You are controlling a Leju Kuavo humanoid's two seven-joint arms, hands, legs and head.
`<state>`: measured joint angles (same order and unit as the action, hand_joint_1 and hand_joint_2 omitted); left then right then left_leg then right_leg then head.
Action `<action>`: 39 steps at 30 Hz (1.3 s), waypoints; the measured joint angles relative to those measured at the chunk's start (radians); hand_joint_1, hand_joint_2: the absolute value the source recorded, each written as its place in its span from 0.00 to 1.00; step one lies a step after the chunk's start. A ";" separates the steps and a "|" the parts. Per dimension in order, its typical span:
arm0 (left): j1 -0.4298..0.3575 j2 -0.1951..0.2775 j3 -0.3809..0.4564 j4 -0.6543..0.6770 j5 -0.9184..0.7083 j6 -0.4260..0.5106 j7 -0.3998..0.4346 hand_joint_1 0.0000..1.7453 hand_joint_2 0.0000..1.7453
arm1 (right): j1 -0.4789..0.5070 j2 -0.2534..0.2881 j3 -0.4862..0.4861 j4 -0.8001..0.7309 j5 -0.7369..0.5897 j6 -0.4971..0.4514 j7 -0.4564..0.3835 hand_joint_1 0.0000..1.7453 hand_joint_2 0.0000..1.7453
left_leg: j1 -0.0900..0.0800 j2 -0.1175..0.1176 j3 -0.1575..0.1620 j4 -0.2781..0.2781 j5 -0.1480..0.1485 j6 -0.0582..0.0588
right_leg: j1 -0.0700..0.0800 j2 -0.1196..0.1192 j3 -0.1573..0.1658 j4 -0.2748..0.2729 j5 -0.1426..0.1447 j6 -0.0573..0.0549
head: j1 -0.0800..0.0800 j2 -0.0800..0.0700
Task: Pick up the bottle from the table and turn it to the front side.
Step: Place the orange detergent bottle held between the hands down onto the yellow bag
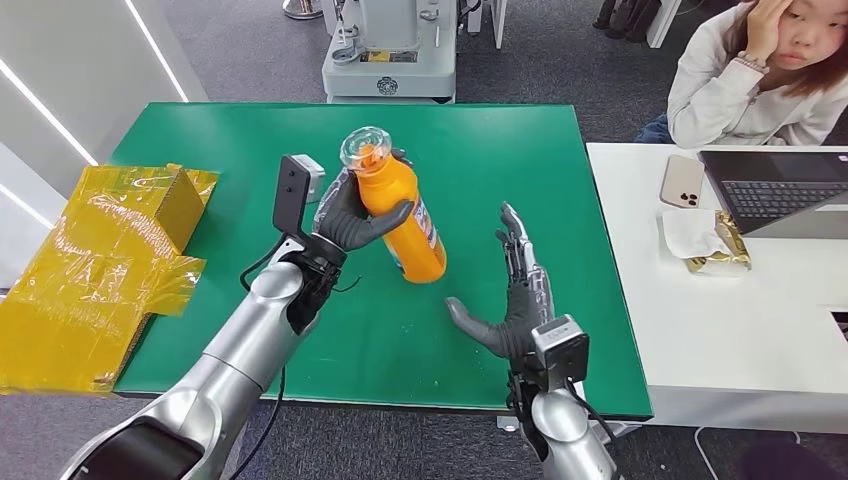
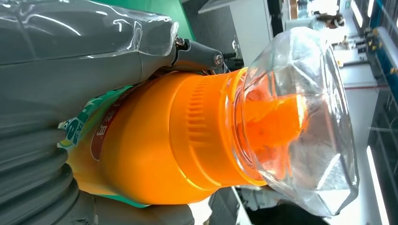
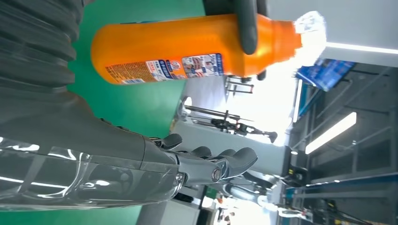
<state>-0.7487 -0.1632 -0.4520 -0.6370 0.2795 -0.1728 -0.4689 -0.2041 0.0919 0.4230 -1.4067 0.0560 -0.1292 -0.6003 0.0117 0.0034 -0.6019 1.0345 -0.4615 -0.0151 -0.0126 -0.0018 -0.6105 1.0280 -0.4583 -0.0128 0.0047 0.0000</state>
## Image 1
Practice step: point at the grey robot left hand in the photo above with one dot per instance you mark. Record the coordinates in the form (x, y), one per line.
(344, 218)

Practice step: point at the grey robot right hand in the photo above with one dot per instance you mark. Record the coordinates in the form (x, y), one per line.
(526, 305)

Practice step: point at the orange plastic bottle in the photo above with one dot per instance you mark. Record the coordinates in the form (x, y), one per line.
(411, 245)

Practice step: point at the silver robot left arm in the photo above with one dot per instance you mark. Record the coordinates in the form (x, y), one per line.
(252, 331)

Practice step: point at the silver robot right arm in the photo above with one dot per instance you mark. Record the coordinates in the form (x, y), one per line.
(563, 437)

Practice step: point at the small white table foot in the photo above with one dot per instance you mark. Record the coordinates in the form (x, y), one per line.
(507, 424)

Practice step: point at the grey white machine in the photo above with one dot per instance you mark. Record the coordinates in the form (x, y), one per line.
(391, 73)

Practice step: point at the wide white table foot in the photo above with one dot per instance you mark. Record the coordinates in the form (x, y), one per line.
(619, 430)

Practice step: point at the white paper napkin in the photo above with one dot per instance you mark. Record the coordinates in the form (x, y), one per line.
(689, 232)

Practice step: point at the beige smartphone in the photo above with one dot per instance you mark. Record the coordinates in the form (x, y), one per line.
(682, 182)

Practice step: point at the chrome stand base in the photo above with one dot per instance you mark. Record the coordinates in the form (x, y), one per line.
(303, 9)

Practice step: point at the gold foil wrapper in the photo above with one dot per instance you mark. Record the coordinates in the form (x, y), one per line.
(732, 238)

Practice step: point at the white cabinet panel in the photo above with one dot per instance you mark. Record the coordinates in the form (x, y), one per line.
(490, 20)

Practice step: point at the yellow taped cardboard box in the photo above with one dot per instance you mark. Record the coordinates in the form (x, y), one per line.
(86, 278)

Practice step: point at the dark grey laptop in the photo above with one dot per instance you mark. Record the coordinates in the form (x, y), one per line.
(775, 192)

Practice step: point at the white desk panel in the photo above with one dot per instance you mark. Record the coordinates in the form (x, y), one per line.
(662, 23)

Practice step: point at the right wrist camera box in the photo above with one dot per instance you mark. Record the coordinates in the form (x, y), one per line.
(563, 351)

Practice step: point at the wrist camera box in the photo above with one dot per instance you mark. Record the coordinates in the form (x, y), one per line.
(291, 192)
(563, 351)

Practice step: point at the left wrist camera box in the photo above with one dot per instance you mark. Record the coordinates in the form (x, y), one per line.
(291, 192)

